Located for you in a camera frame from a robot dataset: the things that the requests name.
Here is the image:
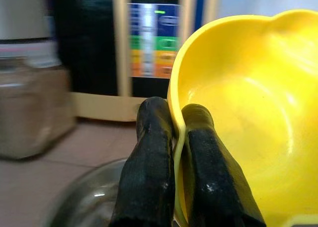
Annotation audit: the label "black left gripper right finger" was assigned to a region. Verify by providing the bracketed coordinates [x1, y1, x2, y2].
[180, 104, 266, 227]

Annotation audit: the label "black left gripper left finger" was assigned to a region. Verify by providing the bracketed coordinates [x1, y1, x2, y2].
[109, 96, 178, 227]

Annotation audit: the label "round steel dish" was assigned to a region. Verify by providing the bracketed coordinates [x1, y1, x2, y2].
[48, 158, 130, 227]

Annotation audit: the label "yellow plastic bowl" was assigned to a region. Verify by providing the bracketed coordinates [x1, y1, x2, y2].
[166, 9, 318, 227]

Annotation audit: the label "cream water ionizer machine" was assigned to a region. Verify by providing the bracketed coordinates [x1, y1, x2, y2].
[52, 0, 222, 122]

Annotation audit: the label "glass jar brown contents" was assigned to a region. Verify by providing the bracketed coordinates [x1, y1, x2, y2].
[0, 42, 77, 160]

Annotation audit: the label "white plastic container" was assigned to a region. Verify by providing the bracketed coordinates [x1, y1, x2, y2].
[0, 0, 54, 40]

